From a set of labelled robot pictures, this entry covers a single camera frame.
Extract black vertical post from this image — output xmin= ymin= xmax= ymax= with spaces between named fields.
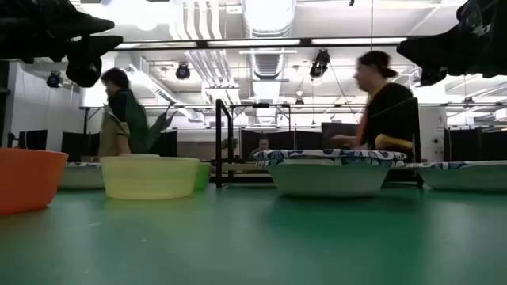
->
xmin=0 ymin=59 xmax=11 ymax=149

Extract green snake plant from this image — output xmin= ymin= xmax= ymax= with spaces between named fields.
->
xmin=145 ymin=104 xmax=180 ymax=156

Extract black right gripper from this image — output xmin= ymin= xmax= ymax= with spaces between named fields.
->
xmin=396 ymin=0 xmax=507 ymax=79

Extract yellow translucent plastic bowl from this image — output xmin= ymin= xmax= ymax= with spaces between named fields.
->
xmin=100 ymin=155 xmax=200 ymax=201

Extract white pillar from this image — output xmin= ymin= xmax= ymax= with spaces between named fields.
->
xmin=418 ymin=105 xmax=449 ymax=164

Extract person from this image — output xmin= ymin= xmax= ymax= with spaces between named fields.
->
xmin=248 ymin=135 xmax=275 ymax=162
xmin=98 ymin=67 xmax=151 ymax=158
xmin=329 ymin=50 xmax=416 ymax=160

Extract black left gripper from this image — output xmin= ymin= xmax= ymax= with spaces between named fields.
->
xmin=0 ymin=0 xmax=124 ymax=65

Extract black computer monitor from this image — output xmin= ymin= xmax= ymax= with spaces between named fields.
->
xmin=17 ymin=129 xmax=49 ymax=152
xmin=320 ymin=122 xmax=360 ymax=150

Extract black wire dish rack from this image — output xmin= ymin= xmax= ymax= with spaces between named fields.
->
xmin=215 ymin=97 xmax=425 ymax=189

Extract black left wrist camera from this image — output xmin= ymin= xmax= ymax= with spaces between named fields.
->
xmin=64 ymin=51 xmax=103 ymax=89

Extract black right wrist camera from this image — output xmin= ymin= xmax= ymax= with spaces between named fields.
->
xmin=419 ymin=66 xmax=449 ymax=86

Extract silver ventilation duct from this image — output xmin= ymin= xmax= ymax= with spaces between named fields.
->
xmin=241 ymin=0 xmax=297 ymax=81

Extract small green background plant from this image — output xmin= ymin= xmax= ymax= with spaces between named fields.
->
xmin=221 ymin=136 xmax=240 ymax=158

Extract black overhead frame bar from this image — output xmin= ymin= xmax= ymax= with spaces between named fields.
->
xmin=105 ymin=36 xmax=410 ymax=51

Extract orange plastic bowl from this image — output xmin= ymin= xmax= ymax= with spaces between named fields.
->
xmin=0 ymin=147 xmax=70 ymax=217

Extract black partition panel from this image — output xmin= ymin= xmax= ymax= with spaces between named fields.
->
xmin=60 ymin=131 xmax=101 ymax=163

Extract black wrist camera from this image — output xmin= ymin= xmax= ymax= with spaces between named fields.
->
xmin=64 ymin=51 xmax=103 ymax=89
xmin=419 ymin=66 xmax=449 ymax=86

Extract black overhead camera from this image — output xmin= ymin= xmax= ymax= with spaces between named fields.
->
xmin=309 ymin=48 xmax=331 ymax=79
xmin=174 ymin=63 xmax=192 ymax=82
xmin=45 ymin=70 xmax=64 ymax=89

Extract green plastic bowl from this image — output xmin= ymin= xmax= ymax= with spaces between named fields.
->
xmin=193 ymin=161 xmax=212 ymax=190

